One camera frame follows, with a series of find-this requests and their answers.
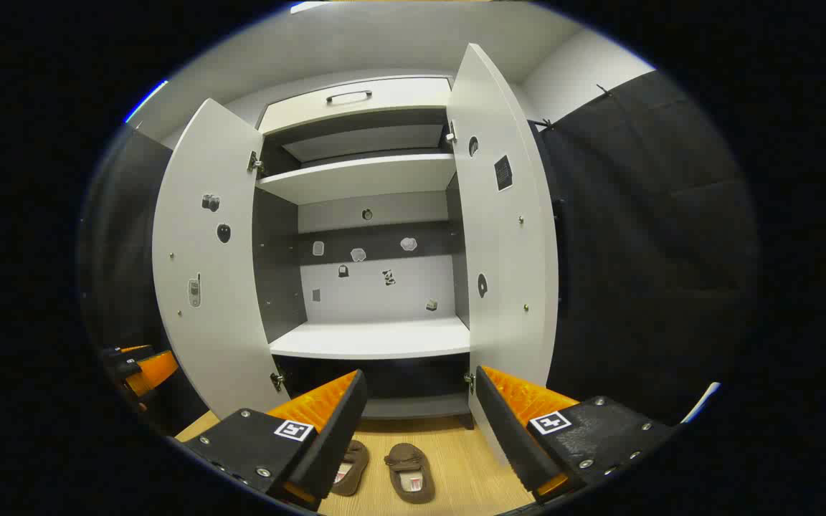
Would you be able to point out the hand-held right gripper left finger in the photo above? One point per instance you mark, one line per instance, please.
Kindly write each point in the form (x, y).
(338, 437)

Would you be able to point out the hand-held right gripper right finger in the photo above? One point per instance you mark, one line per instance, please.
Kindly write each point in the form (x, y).
(510, 437)

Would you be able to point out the brown shoe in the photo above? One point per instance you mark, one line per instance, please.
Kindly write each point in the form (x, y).
(409, 473)
(353, 466)

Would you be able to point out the white shoe cabinet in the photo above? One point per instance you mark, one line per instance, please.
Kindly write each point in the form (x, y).
(370, 337)

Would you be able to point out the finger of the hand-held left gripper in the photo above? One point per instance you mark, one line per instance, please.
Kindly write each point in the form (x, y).
(122, 353)
(155, 371)

